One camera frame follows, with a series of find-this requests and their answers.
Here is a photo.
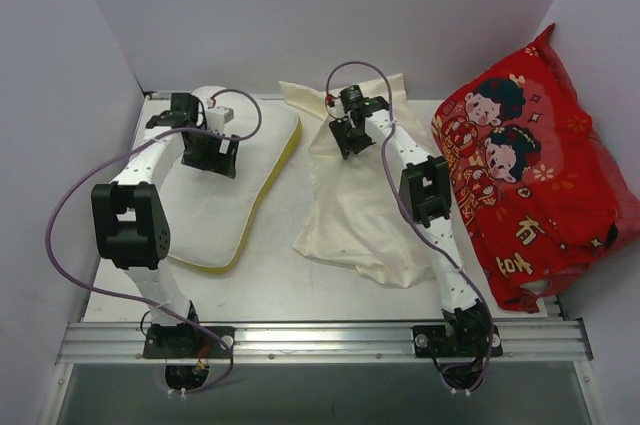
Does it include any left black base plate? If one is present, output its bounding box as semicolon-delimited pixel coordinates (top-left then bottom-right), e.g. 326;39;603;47
142;323;231;360

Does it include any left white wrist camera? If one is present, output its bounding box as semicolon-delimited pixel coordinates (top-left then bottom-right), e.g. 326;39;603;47
205;106;234;135

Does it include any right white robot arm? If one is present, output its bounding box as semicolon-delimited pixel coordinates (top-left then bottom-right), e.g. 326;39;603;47
325;86;493;354

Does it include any aluminium mounting rail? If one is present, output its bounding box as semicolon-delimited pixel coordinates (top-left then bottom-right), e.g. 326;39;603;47
57;318;593;365

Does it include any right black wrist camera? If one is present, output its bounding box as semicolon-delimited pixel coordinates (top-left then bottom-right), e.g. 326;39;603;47
339;85;366;113

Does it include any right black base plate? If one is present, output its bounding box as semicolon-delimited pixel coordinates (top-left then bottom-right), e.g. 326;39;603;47
411;324;486;359

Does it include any cream pillowcase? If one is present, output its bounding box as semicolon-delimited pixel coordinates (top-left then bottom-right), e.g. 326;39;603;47
279;81;434;288

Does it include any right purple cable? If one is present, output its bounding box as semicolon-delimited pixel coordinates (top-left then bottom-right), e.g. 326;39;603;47
324;61;494;392

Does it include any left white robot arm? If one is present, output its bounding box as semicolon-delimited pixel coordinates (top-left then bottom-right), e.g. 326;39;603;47
91;92;239;356

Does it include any purple cable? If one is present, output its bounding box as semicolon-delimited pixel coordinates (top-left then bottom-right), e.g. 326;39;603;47
44;89;265;392
324;61;494;392

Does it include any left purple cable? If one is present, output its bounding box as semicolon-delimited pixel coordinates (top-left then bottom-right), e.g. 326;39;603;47
44;89;265;392

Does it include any red cartoon print bag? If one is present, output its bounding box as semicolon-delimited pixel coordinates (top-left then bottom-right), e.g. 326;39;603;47
432;28;639;313

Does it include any white pillow yellow edge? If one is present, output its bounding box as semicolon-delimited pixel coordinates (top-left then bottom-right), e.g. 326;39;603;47
160;101;302;273

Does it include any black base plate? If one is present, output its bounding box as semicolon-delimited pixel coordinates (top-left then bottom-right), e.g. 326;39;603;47
411;324;486;359
142;323;231;360

